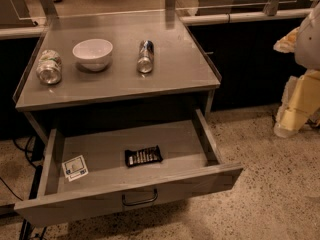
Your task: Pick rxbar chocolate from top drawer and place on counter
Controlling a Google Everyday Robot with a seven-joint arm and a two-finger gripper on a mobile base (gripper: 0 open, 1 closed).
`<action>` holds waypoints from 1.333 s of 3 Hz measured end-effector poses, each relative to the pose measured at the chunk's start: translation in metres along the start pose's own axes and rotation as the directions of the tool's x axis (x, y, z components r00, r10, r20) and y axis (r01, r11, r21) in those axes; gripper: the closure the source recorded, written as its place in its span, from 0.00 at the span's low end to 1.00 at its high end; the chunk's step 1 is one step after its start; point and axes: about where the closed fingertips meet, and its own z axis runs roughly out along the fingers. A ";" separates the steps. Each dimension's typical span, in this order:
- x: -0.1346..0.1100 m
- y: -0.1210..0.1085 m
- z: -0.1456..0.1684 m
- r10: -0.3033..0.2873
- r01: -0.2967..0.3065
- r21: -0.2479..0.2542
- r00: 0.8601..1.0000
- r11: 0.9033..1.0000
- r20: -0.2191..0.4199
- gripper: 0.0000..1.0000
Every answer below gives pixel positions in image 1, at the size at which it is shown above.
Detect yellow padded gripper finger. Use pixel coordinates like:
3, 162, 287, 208
274, 70, 320, 138

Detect grey open top drawer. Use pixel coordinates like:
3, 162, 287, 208
14, 110, 243, 227

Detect white fiducial tag card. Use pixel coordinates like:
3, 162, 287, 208
62, 155, 88, 181

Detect black floor cable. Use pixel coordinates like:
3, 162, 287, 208
0, 135, 44, 202

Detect green crushed soda can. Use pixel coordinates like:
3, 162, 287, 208
36, 50, 62, 85

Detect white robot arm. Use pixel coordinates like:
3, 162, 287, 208
274, 4, 320, 138

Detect grey metal counter cabinet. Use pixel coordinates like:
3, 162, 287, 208
16, 10, 220, 139

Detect blue silver tall can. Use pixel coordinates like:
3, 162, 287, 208
137, 40, 154, 74

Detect black drawer handle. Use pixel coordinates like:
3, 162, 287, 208
122, 188, 158, 207

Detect white ceramic bowl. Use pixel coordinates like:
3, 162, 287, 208
72, 39, 113, 72

